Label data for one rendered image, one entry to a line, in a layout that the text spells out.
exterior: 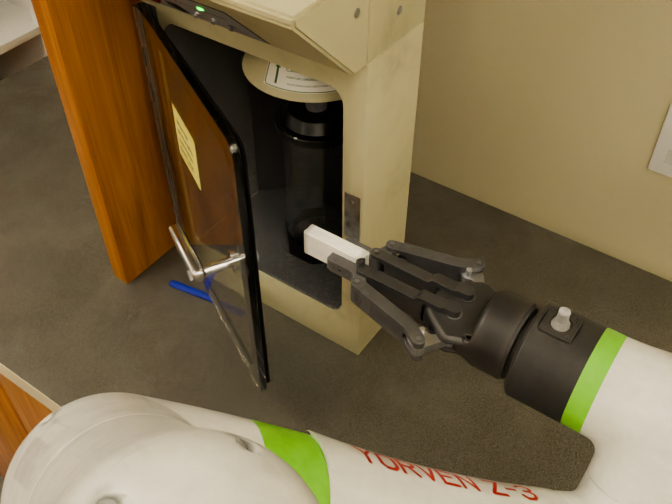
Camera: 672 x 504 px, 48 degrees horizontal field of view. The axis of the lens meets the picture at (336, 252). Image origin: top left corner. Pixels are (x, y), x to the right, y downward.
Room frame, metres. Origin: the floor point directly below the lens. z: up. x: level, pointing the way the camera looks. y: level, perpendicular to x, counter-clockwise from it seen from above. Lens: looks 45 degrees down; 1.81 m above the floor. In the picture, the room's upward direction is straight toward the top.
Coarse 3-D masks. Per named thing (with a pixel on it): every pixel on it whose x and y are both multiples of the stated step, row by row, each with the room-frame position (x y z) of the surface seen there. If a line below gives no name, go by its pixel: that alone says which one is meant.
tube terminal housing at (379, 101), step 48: (144, 0) 0.84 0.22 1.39; (384, 0) 0.68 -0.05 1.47; (240, 48) 0.75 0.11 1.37; (384, 48) 0.68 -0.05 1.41; (384, 96) 0.69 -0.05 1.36; (384, 144) 0.69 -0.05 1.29; (384, 192) 0.70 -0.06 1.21; (384, 240) 0.70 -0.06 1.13; (288, 288) 0.73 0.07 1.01; (336, 336) 0.68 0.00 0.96
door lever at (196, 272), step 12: (180, 228) 0.64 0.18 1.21; (180, 240) 0.62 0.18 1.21; (180, 252) 0.60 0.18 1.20; (192, 252) 0.60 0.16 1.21; (228, 252) 0.60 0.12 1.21; (192, 264) 0.58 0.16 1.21; (216, 264) 0.58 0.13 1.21; (228, 264) 0.58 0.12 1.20; (192, 276) 0.57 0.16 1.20; (204, 276) 0.57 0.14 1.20
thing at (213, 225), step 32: (160, 32) 0.76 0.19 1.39; (160, 64) 0.76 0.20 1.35; (160, 96) 0.79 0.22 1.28; (192, 96) 0.65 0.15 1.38; (192, 128) 0.67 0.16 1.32; (224, 128) 0.58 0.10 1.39; (224, 160) 0.58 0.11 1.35; (192, 192) 0.72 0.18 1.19; (224, 192) 0.59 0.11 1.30; (192, 224) 0.75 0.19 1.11; (224, 224) 0.61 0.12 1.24; (224, 256) 0.62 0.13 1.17; (224, 288) 0.64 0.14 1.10; (224, 320) 0.67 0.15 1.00; (256, 320) 0.55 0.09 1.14; (256, 352) 0.55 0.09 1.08; (256, 384) 0.57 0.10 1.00
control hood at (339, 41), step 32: (192, 0) 0.66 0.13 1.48; (224, 0) 0.60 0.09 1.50; (256, 0) 0.59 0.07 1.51; (288, 0) 0.59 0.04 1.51; (320, 0) 0.60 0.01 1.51; (352, 0) 0.63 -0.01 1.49; (256, 32) 0.66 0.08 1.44; (288, 32) 0.58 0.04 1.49; (320, 32) 0.59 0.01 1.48; (352, 32) 0.63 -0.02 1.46; (352, 64) 0.63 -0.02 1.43
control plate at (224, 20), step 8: (168, 0) 0.72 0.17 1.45; (176, 0) 0.70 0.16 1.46; (184, 0) 0.67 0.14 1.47; (184, 8) 0.72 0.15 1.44; (192, 8) 0.70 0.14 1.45; (208, 8) 0.65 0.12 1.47; (200, 16) 0.72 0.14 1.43; (208, 16) 0.70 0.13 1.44; (216, 16) 0.67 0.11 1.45; (224, 16) 0.65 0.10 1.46; (216, 24) 0.72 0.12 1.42; (224, 24) 0.70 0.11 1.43; (232, 24) 0.67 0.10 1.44; (240, 24) 0.65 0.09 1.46; (240, 32) 0.70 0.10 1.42; (248, 32) 0.67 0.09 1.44; (264, 40) 0.68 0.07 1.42
